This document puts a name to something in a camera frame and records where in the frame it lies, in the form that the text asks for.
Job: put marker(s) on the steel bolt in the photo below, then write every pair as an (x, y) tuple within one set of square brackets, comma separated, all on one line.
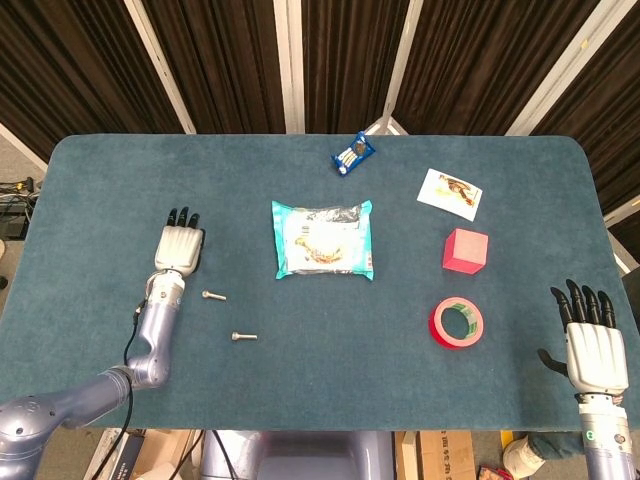
[(215, 296), (245, 336)]

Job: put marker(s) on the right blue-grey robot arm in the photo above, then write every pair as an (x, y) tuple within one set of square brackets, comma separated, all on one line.
[(605, 440)]

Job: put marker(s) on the brown cardboard box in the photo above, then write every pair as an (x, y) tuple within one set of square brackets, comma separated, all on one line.
[(160, 450), (445, 455)]

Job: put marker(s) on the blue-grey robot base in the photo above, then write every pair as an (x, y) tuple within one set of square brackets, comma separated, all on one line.
[(310, 455)]

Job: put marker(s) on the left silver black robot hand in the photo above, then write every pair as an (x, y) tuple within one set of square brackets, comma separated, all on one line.
[(177, 250)]

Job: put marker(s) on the dark brown curtain panel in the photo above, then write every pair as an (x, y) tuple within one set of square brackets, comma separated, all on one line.
[(225, 60), (610, 100), (75, 65), (490, 60), (350, 60)]

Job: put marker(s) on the teal felt table cover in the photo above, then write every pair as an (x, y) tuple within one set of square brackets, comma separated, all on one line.
[(320, 360)]

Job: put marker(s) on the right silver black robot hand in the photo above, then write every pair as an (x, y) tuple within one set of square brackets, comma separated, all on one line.
[(597, 355)]

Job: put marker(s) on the red tape roll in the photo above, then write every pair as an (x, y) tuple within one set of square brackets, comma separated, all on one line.
[(452, 342)]

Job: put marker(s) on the teal clear food package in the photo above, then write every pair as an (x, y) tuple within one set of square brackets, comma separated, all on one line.
[(322, 240)]

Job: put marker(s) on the red printed packet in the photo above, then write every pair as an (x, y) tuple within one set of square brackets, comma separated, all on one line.
[(490, 472)]

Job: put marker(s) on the white partition frame post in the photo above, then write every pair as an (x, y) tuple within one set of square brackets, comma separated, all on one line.
[(285, 65), (161, 70), (565, 65), (622, 212), (404, 50), (20, 147)]

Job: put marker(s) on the pink foam cube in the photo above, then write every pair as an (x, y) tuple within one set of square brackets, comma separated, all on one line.
[(465, 250)]

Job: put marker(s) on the blue cookie packet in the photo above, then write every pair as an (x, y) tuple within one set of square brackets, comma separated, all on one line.
[(352, 155)]

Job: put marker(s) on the white playing card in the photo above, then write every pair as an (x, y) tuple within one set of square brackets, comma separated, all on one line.
[(440, 192)]

